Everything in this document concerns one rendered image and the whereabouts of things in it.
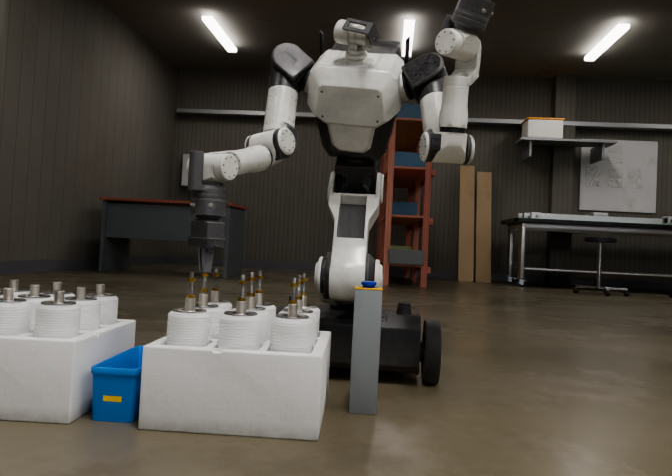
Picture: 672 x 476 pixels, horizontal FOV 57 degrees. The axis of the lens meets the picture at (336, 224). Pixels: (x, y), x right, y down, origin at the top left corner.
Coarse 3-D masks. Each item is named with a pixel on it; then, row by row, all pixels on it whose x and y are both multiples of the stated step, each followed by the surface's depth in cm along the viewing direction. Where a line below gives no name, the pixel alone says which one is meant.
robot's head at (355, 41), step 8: (336, 24) 172; (352, 24) 171; (336, 32) 172; (344, 32) 171; (352, 32) 170; (336, 40) 174; (344, 40) 172; (352, 40) 171; (360, 40) 170; (352, 48) 173; (360, 48) 175; (352, 56) 173; (360, 56) 173
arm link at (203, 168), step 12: (192, 156) 147; (204, 156) 152; (216, 156) 149; (228, 156) 149; (192, 168) 147; (204, 168) 150; (216, 168) 148; (228, 168) 149; (192, 180) 147; (204, 180) 150; (216, 180) 150; (192, 192) 150; (204, 192) 148; (216, 192) 149
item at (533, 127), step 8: (528, 120) 864; (536, 120) 862; (544, 120) 862; (552, 120) 861; (560, 120) 860; (528, 128) 863; (536, 128) 862; (544, 128) 861; (552, 128) 860; (560, 128) 859; (528, 136) 863; (536, 136) 862; (544, 136) 861; (552, 136) 860; (560, 136) 859
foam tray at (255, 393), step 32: (160, 352) 132; (192, 352) 132; (224, 352) 132; (256, 352) 132; (288, 352) 134; (320, 352) 136; (160, 384) 132; (192, 384) 132; (224, 384) 131; (256, 384) 131; (288, 384) 131; (320, 384) 131; (160, 416) 132; (192, 416) 132; (224, 416) 131; (256, 416) 131; (288, 416) 131; (320, 416) 135
